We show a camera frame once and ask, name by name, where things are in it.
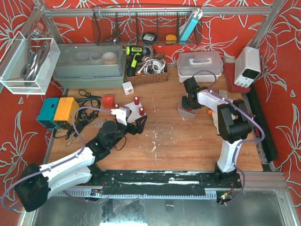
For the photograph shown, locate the white clear-lid storage box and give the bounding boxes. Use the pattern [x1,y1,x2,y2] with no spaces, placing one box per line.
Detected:
[177,51,223,83]

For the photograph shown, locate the red cube block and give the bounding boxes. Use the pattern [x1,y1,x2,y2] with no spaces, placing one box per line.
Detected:
[102,94,115,109]

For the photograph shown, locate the green black cordless drill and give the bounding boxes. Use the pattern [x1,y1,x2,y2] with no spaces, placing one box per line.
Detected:
[126,45,152,77]

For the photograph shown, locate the black wire wall basket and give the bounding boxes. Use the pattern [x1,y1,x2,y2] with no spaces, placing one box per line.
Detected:
[92,3,202,45]

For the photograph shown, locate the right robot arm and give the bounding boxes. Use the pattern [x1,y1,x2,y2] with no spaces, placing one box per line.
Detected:
[182,78,252,173]

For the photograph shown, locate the flexible metal hose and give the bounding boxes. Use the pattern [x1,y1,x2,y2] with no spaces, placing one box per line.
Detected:
[138,47,157,75]

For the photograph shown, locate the translucent plastic spring bin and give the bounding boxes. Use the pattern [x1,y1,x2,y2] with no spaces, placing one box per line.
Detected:
[177,103,198,119]

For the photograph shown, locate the yellow tape measure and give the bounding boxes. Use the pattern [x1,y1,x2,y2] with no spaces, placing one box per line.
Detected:
[166,34,177,45]

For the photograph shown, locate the grey plastic toolbox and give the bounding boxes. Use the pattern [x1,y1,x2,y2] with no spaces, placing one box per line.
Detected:
[53,43,126,89]

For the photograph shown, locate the white peg fixture base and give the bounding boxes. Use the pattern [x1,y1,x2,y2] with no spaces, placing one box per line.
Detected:
[123,100,143,123]

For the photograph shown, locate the red spring front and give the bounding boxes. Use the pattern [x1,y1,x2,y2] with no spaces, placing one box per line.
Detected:
[139,107,145,116]

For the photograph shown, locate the black power cable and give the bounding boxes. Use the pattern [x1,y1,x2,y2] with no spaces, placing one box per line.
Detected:
[53,89,103,142]

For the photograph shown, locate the white bench power supply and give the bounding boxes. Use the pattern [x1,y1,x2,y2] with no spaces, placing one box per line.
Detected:
[234,47,261,88]

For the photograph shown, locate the white cube power adapter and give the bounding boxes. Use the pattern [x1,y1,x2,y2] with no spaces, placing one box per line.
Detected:
[122,81,134,96]

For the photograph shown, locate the red book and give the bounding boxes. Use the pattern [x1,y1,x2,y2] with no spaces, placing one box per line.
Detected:
[223,63,251,93]

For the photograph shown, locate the yellow box device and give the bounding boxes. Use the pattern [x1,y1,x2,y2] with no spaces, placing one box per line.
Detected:
[54,97,79,130]

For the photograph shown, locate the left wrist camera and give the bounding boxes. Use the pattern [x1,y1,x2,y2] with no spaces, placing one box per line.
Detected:
[111,106,131,126]

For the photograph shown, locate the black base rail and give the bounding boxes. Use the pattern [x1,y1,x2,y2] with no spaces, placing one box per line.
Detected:
[81,170,242,198]

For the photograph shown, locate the white work glove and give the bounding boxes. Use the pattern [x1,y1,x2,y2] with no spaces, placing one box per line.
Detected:
[212,111,218,129]

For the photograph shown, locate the small grey metal box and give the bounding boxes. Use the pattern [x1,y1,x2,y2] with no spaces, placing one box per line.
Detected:
[218,89,227,98]

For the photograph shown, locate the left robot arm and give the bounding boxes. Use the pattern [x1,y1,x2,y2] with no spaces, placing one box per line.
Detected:
[14,115,147,212]

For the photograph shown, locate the woven wicker basket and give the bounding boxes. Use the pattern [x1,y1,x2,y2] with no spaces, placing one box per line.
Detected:
[125,66,168,86]

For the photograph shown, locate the teal box device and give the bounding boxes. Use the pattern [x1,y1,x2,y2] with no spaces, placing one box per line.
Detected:
[36,97,60,129]

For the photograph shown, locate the clear acrylic wall bin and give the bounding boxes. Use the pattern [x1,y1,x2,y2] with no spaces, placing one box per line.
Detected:
[0,32,61,95]

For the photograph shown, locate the white coiled cable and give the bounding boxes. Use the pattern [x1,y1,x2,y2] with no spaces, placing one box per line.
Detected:
[147,59,166,75]

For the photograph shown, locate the blue white tool in basket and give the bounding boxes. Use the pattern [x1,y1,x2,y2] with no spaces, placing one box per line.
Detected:
[179,8,203,45]

